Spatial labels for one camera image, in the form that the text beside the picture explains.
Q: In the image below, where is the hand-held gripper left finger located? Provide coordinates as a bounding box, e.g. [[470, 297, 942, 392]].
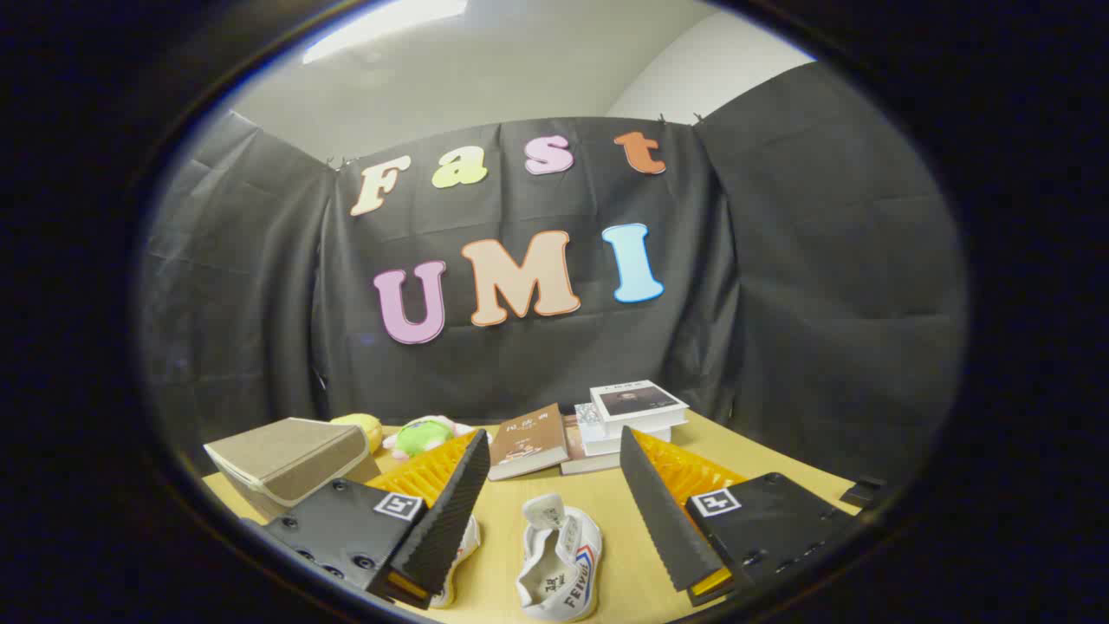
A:
[[258, 428, 492, 609]]

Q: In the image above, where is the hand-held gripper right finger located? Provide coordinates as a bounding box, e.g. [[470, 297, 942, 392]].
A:
[[619, 425, 860, 608]]

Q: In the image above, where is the white canvas shoe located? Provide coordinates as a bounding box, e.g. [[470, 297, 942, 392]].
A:
[[517, 494, 603, 622], [429, 516, 483, 609]]

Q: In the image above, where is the beige fabric storage box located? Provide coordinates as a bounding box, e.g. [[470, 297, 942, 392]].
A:
[[203, 417, 372, 519]]

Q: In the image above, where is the brown book under stack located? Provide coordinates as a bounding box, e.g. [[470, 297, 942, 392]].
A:
[[559, 414, 623, 476]]

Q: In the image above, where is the green and pink plush toy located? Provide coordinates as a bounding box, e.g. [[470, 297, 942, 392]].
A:
[[383, 415, 477, 460]]

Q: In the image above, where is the white patterned cover book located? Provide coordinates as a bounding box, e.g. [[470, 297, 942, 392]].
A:
[[574, 403, 672, 458]]

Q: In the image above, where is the white book with dark photo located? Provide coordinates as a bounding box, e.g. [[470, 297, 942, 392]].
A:
[[589, 380, 690, 439]]

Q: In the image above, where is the brown cover book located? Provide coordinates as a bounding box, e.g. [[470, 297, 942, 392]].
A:
[[487, 403, 570, 482]]

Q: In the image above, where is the yellow plush toy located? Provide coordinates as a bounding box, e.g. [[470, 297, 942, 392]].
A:
[[329, 413, 384, 454]]

